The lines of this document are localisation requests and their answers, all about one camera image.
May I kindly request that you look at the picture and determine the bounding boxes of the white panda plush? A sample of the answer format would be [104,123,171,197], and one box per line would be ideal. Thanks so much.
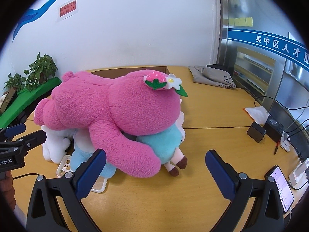
[41,126,75,164]

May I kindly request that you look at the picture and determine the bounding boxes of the white clear phone case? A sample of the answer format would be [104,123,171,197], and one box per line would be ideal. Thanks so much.
[56,154,108,194]

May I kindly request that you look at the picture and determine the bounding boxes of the blue cat plush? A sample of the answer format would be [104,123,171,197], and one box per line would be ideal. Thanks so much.
[70,129,116,179]

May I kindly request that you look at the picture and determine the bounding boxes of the pink pig plush teal shorts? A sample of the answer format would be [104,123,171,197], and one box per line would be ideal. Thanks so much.
[136,111,188,177]

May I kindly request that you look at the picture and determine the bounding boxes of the brown cardboard box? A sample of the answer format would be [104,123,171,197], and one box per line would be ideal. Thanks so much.
[91,66,169,79]

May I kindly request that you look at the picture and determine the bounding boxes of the pink strawberry bear plush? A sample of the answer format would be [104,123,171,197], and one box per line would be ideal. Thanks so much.
[34,69,187,178]

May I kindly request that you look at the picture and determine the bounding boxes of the person left hand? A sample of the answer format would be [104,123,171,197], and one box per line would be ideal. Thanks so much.
[0,171,16,211]

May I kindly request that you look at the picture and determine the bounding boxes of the smartphone with lit screen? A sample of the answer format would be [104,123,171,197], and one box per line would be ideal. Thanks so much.
[265,165,294,214]

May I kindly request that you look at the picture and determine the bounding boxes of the green table cloth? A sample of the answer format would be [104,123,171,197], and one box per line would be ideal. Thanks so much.
[0,77,61,128]

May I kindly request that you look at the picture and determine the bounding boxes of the small potted green plant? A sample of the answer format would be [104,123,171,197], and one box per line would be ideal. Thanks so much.
[4,73,26,92]

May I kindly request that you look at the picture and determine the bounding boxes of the white power strip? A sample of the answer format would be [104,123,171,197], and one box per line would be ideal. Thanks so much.
[280,131,290,152]

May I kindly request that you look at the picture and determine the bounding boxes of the black cube charger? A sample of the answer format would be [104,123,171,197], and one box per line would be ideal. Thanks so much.
[247,122,266,143]

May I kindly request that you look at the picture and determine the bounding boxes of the black box device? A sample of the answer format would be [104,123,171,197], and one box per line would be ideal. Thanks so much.
[263,115,283,143]

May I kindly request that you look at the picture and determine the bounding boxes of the grey canvas tote bag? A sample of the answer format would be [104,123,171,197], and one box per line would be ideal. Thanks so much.
[188,64,237,89]

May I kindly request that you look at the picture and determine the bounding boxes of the yellow sticky notes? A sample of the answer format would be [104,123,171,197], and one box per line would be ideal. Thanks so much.
[228,17,254,27]

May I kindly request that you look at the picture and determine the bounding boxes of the black cable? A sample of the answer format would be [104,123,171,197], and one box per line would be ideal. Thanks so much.
[253,96,309,136]

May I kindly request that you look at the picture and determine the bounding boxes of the red wall notice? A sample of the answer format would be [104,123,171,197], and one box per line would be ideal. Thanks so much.
[59,0,77,18]

